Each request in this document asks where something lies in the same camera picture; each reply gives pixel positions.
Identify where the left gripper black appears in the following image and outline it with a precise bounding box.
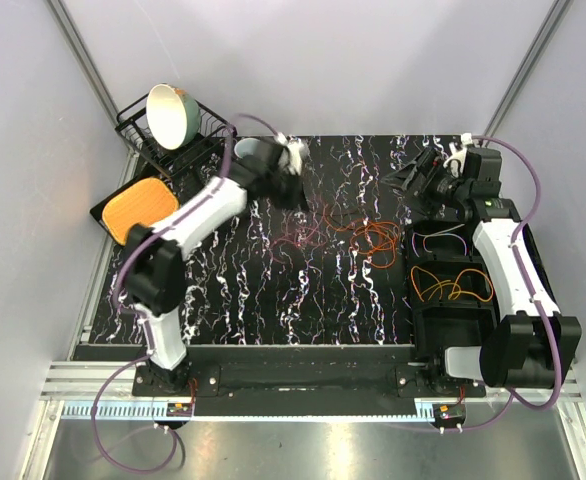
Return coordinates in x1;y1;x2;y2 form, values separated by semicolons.
266;167;311;215

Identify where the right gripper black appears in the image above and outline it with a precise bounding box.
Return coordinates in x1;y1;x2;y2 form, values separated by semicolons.
380;147;470;220

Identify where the white cable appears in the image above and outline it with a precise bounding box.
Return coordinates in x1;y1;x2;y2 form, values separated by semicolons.
411;224;474;257

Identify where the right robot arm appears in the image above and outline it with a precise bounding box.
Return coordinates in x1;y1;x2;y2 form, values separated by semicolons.
382;141;582;397

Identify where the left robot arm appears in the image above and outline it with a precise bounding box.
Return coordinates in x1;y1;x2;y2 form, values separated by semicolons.
114;135;309;396

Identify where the light blue cup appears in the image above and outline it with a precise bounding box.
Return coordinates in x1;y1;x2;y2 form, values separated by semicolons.
234;137;265;159

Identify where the black compartment organizer tray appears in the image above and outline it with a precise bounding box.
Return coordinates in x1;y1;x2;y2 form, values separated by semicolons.
405;218;577;366

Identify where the cream and green bowl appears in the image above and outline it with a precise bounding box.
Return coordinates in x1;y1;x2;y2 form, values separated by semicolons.
146;84;201;150

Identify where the orange woven mat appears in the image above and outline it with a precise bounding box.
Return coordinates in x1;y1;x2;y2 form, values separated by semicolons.
101;178;181;247

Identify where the black flat tray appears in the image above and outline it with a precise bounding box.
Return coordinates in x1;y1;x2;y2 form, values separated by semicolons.
89;172;184;264

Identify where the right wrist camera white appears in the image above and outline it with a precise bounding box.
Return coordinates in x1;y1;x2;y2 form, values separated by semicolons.
444;133;474;178

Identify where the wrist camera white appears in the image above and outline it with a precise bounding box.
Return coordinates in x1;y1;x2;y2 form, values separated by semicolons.
444;133;474;178
276;133;309;176

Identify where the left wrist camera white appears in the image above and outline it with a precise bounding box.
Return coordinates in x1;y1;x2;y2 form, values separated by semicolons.
276;133;309;176

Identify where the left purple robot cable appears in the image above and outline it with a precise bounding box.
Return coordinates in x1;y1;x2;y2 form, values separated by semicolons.
92;113;289;472

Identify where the orange cable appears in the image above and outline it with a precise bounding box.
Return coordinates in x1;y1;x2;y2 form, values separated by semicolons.
322;199;403;271

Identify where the black wire dish rack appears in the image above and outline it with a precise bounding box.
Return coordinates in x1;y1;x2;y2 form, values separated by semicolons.
115;93;262;211

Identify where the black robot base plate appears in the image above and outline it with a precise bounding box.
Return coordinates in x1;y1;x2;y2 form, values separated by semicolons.
132;345;485;421

